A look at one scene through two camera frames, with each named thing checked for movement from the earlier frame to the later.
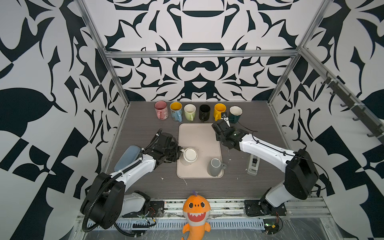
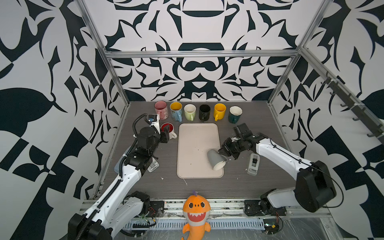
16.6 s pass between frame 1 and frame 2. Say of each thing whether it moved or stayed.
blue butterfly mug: stayed
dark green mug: stayed
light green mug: stayed
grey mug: moved
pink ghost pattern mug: stayed
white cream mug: moved
